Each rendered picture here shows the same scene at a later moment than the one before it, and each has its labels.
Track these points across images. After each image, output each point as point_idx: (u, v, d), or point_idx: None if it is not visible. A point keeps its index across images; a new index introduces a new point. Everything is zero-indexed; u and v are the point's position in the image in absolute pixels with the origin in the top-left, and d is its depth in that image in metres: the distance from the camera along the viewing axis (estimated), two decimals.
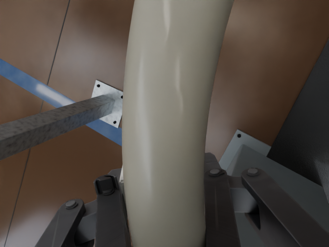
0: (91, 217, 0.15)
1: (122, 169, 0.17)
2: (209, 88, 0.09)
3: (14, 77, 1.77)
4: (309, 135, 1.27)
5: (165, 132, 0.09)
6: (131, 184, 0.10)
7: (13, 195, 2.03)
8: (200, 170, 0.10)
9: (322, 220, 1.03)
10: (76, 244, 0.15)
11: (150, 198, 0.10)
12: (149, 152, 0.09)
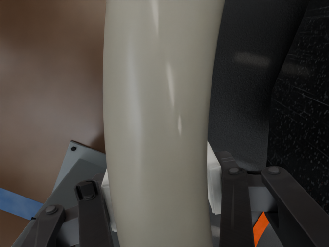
0: (71, 223, 0.15)
1: (105, 173, 0.17)
2: (216, 25, 0.07)
3: None
4: None
5: (159, 78, 0.07)
6: (115, 154, 0.08)
7: None
8: (204, 136, 0.08)
9: None
10: None
11: (139, 171, 0.07)
12: (137, 107, 0.07)
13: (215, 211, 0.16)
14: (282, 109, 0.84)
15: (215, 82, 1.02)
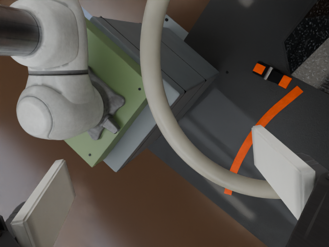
0: None
1: (24, 205, 0.15)
2: (160, 36, 0.42)
3: None
4: (217, 26, 1.61)
5: (150, 45, 0.42)
6: (142, 60, 0.43)
7: None
8: (159, 57, 0.43)
9: (200, 70, 1.38)
10: None
11: (147, 62, 0.42)
12: (146, 50, 0.42)
13: None
14: (307, 8, 1.28)
15: None
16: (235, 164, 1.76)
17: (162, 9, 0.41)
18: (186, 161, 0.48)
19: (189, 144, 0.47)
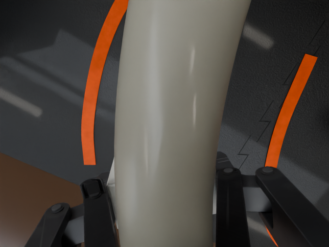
0: (77, 221, 0.15)
1: (110, 172, 0.17)
2: None
3: None
4: None
5: None
6: None
7: None
8: None
9: None
10: None
11: None
12: None
13: None
14: None
15: None
16: (87, 114, 1.08)
17: None
18: None
19: None
